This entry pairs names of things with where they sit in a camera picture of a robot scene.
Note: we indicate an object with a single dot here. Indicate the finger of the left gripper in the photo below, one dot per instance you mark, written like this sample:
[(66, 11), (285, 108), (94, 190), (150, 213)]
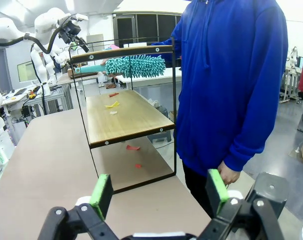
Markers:
[(72, 43), (83, 45)]

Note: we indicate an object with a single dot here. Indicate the small distant white robot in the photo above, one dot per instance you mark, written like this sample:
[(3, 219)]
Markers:
[(293, 55)]

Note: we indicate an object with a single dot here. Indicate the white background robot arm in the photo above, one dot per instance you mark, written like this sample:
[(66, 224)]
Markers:
[(37, 65), (52, 62)]

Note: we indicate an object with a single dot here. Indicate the teal microfiber duster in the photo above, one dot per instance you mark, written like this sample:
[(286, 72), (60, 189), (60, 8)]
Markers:
[(136, 66)]

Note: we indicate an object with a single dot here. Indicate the person right forearm blue sleeve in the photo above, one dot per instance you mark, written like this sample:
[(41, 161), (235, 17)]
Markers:
[(166, 53)]

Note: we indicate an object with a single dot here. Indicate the person left hand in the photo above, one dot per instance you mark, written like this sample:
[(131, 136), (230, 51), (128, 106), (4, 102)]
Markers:
[(230, 175)]

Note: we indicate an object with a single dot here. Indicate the person left forearm blue sleeve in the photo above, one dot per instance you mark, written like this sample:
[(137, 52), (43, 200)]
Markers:
[(251, 135)]

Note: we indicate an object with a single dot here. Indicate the black metal mount block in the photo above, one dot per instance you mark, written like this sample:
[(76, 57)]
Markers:
[(269, 192)]

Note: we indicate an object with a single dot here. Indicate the person right hand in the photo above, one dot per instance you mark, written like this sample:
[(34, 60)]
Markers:
[(111, 76)]

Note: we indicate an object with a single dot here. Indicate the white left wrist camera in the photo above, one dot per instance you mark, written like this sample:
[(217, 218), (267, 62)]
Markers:
[(77, 18)]

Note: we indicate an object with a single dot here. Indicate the white paper scrap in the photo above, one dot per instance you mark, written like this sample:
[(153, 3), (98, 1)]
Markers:
[(113, 113)]

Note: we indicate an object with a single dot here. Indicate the grey plastic step stool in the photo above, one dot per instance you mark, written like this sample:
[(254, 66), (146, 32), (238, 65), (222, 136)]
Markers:
[(161, 137)]

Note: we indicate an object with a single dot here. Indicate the long red paper scrap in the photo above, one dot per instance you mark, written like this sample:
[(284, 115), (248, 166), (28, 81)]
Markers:
[(114, 94)]

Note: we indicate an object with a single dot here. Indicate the black framed glass partition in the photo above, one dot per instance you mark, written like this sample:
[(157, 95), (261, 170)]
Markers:
[(146, 26)]

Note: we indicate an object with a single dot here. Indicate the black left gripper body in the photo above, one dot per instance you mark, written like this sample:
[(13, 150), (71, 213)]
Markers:
[(70, 31)]

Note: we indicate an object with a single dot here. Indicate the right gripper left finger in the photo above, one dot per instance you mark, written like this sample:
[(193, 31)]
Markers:
[(104, 197)]

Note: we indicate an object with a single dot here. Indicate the yellow paper scrap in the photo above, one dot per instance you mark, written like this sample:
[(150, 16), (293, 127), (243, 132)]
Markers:
[(112, 104)]

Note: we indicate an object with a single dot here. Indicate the large red paper scrap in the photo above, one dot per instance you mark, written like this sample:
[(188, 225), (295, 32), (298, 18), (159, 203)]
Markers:
[(132, 148)]

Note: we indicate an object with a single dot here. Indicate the black frame wooden shelf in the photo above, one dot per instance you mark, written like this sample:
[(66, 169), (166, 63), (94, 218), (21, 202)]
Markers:
[(126, 117)]

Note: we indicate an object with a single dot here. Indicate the person in blue hoodie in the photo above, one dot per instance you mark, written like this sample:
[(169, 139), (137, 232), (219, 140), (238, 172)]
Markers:
[(229, 75)]

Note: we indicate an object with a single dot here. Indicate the computer monitor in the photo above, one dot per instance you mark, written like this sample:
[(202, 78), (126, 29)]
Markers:
[(26, 71)]

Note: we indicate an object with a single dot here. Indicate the aluminium frame rack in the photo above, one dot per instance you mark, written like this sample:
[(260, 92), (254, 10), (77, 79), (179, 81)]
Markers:
[(290, 85)]

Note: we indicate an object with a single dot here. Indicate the grey aluminium frame workbench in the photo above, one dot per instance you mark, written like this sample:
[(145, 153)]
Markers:
[(59, 96)]

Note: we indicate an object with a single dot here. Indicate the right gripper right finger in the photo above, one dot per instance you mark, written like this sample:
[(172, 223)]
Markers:
[(214, 192)]

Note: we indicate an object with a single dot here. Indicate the small red paper scrap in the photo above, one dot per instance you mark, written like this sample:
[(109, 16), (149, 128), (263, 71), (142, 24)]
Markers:
[(138, 165)]

